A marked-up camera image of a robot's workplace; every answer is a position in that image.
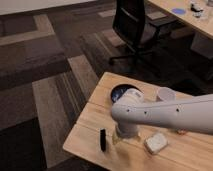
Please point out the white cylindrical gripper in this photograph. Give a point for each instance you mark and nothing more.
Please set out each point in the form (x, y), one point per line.
(124, 131)

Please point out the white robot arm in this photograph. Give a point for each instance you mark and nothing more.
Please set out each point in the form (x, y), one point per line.
(129, 110)

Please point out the white sponge block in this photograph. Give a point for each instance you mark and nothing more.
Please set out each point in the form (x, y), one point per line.
(156, 143)

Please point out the dark blue bowl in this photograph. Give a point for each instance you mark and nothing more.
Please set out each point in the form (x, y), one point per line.
(124, 90)

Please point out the white paper cup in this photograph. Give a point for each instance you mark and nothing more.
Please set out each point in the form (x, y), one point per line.
(165, 94)

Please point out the black office chair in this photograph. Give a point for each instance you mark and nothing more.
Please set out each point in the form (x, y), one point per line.
(139, 34)

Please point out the blue round coaster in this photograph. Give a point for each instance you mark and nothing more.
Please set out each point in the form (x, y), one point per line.
(178, 11)

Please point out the wooden background desk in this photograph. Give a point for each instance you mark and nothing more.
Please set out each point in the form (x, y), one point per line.
(203, 24)

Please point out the small white objects on desk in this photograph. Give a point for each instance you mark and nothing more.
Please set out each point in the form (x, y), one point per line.
(197, 11)

